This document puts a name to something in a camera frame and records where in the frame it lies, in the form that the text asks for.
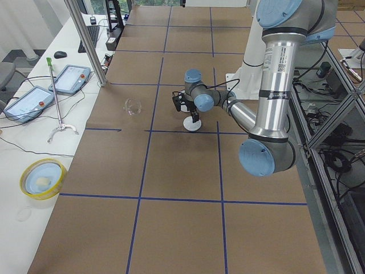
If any blue plate with food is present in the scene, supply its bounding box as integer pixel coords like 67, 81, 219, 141
25, 163, 62, 195

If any black box device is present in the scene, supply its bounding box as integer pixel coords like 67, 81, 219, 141
106, 27, 123, 51

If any aluminium frame post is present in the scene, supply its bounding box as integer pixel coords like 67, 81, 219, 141
64, 0, 107, 87

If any clear round lid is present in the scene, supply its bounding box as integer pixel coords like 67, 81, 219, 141
16, 206, 32, 222

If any black power adapter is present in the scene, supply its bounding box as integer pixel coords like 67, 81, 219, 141
316, 62, 331, 79

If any far teach pendant tablet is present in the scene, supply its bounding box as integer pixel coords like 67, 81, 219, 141
54, 65, 91, 95

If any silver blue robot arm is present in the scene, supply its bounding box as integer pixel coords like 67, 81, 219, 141
172, 1, 338, 176

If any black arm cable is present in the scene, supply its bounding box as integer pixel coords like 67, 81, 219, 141
205, 78, 241, 95

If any white mug lid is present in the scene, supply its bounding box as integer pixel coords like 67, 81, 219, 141
183, 116, 202, 132

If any near teach pendant tablet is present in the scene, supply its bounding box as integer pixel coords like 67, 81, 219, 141
4, 86, 54, 123

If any metal reacher grabber tool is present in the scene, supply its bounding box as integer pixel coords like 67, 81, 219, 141
46, 57, 79, 144

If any aluminium side frame rail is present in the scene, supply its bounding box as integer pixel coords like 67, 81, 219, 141
273, 39, 365, 274

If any teach pendant tablet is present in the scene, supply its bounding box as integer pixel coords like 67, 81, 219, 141
4, 86, 54, 123
54, 65, 91, 95

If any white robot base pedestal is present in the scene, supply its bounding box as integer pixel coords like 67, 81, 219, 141
226, 16, 265, 100

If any black computer mouse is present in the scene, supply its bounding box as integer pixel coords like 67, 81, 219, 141
54, 51, 67, 59

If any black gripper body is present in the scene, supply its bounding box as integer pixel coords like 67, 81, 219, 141
172, 90, 197, 114

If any black keyboard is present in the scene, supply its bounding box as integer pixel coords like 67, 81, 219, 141
78, 25, 101, 54

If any yellow tape roll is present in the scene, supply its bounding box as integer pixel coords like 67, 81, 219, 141
19, 158, 67, 200

